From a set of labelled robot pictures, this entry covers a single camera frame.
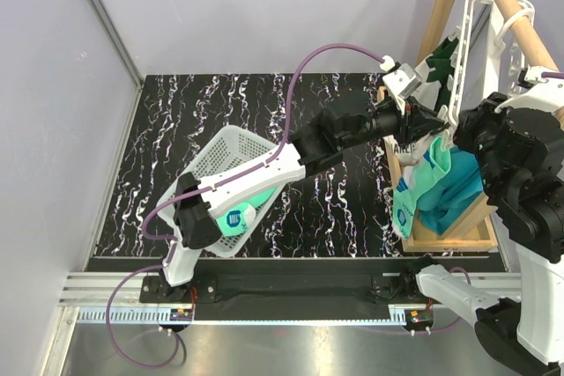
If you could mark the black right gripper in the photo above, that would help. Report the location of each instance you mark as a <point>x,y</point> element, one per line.
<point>471,116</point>

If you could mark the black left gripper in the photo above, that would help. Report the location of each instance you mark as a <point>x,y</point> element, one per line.
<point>413,125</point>

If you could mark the mint green sock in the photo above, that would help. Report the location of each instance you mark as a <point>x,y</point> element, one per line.
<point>239,219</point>
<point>415,181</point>

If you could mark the white plastic clip hanger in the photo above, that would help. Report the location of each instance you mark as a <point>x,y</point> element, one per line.
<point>487,60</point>

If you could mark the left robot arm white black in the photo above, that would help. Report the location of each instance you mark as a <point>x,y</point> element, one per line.
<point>341,124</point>

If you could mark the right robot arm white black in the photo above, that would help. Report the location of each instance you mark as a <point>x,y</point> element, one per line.
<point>520,153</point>

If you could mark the white green t-shirt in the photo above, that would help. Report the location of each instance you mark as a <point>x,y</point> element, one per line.
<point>435,70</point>

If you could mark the teal blue shirt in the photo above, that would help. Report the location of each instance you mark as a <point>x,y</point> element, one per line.
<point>445,202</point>

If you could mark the white plastic mesh basket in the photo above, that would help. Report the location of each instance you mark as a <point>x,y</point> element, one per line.
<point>235,165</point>

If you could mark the aluminium corner profile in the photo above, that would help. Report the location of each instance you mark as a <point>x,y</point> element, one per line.
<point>110,30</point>

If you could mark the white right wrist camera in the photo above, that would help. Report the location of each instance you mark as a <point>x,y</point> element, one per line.
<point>545,92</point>

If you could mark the wooden drying rack frame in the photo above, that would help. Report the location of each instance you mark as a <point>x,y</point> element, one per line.
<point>473,231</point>

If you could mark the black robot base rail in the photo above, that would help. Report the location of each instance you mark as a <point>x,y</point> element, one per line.
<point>290,289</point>

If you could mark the white slotted cable duct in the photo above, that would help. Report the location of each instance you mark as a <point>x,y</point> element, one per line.
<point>170,316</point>

